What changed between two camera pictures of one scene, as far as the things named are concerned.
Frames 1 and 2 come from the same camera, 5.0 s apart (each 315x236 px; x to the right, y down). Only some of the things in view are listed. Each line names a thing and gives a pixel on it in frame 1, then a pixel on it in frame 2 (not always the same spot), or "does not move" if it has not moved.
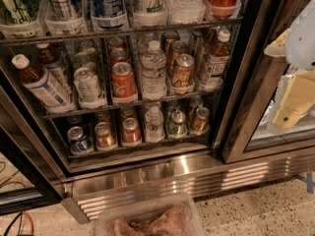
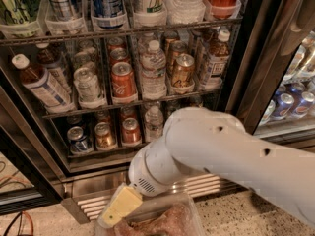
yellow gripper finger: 298,96 → 124,203
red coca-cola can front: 123,85 does not move
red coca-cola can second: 119,53 does not move
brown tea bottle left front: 39,82 does not move
